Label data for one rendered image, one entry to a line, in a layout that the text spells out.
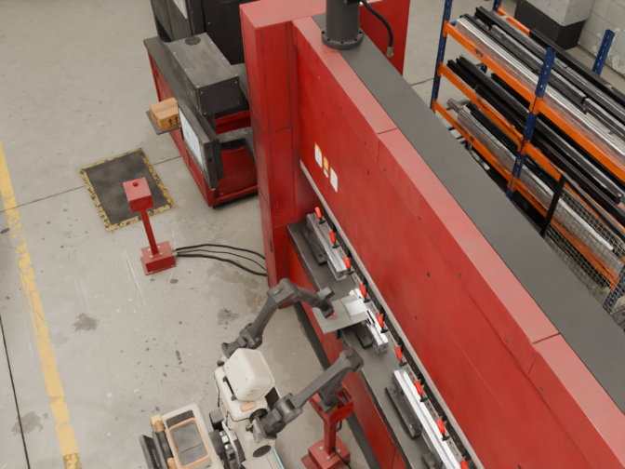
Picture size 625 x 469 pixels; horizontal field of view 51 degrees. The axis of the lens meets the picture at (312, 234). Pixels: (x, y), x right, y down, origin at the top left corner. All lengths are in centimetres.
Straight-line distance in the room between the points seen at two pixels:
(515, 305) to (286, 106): 195
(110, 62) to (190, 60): 390
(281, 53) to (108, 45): 471
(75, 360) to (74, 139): 250
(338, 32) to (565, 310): 164
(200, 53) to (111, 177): 253
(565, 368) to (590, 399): 11
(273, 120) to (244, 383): 146
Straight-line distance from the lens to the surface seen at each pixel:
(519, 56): 487
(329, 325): 359
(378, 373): 359
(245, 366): 302
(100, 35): 818
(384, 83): 293
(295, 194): 408
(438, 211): 236
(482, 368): 248
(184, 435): 345
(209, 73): 368
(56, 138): 677
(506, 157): 504
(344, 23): 310
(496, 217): 238
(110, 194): 596
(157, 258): 520
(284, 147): 380
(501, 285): 218
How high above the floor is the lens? 396
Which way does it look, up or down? 48 degrees down
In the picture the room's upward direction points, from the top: 1 degrees counter-clockwise
